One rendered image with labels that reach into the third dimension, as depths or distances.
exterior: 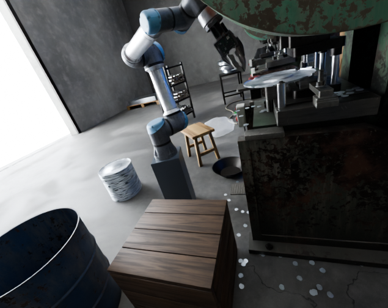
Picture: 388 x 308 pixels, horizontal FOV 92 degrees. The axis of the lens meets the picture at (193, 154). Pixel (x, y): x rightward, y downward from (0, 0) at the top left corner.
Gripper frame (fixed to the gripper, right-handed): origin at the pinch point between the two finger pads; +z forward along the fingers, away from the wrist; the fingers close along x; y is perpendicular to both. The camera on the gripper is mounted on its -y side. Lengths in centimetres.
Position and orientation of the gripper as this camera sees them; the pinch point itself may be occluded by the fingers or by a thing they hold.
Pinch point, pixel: (242, 68)
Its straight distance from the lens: 86.0
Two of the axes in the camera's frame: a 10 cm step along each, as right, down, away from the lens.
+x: 7.5, -4.5, -4.9
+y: -2.5, 4.9, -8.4
